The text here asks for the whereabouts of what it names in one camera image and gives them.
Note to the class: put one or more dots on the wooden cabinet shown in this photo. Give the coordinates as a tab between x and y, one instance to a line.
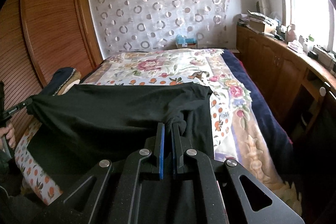
275	69

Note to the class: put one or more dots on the black printed t-shirt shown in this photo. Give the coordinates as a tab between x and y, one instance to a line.
110	113

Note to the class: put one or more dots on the pale yellow folded garment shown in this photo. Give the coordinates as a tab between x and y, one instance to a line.
69	83

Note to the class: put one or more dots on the navy blanket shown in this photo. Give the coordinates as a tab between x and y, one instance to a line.
252	87

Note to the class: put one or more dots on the floral bedspread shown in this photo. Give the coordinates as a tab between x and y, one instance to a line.
162	64

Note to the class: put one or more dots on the circle-patterned sheer curtain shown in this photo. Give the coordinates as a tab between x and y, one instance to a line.
160	6

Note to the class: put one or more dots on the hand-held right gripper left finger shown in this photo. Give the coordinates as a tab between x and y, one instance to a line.
161	153

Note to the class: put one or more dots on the cardboard box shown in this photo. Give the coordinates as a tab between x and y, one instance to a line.
262	26

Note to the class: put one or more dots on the pink figurine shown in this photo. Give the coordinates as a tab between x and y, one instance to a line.
291	32

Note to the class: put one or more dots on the wooden slatted wardrobe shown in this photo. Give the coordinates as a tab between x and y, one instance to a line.
47	24

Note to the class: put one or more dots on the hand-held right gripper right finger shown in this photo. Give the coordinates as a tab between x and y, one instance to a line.
174	155

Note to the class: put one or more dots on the small black box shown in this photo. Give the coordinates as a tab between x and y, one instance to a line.
313	55

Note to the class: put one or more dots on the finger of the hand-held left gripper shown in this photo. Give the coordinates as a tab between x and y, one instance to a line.
18	108

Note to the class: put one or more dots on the blue tissue box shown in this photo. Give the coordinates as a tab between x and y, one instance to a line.
185	41

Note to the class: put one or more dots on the white tissue pack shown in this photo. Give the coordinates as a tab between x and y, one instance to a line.
295	46

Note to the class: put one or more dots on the person's left hand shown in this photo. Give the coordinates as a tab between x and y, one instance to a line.
10	136

